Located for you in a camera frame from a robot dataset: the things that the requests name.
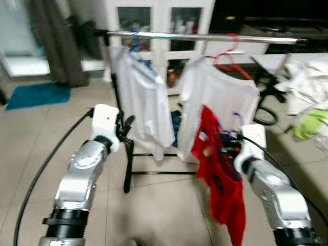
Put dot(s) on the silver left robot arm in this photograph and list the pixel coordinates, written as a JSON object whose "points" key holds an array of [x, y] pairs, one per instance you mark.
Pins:
{"points": [[82, 174]]}

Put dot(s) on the white work table black legs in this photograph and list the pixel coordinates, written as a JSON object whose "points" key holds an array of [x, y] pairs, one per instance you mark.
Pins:
{"points": [[266, 60]]}

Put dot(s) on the red t-shirt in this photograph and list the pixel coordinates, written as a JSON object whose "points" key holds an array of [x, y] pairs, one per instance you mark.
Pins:
{"points": [[220, 189]]}

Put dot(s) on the glass balcony door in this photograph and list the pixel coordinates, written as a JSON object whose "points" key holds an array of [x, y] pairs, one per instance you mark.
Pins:
{"points": [[13, 31]]}

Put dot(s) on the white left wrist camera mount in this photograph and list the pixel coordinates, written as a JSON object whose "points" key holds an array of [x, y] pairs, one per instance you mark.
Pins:
{"points": [[105, 120]]}

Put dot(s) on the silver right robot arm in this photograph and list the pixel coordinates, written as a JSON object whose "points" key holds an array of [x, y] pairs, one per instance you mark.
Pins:
{"points": [[277, 195]]}

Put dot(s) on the black clothes rack steel rail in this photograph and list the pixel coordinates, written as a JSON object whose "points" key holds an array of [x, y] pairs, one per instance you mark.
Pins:
{"points": [[205, 36]]}

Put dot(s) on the white garment green blue patches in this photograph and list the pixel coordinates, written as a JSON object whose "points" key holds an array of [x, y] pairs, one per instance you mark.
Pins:
{"points": [[310, 125]]}

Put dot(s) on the red hanger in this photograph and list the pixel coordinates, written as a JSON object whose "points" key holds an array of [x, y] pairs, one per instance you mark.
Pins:
{"points": [[238, 70]]}

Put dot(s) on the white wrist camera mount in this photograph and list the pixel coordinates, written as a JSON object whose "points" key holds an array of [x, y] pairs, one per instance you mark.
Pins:
{"points": [[253, 141], [105, 120]]}

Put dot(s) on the white t-shirt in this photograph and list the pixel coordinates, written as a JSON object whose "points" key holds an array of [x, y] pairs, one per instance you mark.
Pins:
{"points": [[220, 87], [148, 102]]}

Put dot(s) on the teal floor mat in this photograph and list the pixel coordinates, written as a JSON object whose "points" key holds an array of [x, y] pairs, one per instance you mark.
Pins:
{"points": [[38, 96]]}

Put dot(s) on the grey curtain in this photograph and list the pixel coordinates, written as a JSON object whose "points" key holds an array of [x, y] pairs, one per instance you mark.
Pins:
{"points": [[56, 41]]}

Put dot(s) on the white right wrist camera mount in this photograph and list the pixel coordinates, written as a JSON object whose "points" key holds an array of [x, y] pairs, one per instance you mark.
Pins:
{"points": [[253, 141]]}

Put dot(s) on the white glass-door cabinet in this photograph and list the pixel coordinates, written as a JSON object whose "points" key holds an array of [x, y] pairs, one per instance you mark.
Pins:
{"points": [[160, 18]]}

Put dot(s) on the blue hanger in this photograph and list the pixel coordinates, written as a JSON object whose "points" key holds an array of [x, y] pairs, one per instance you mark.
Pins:
{"points": [[135, 47]]}

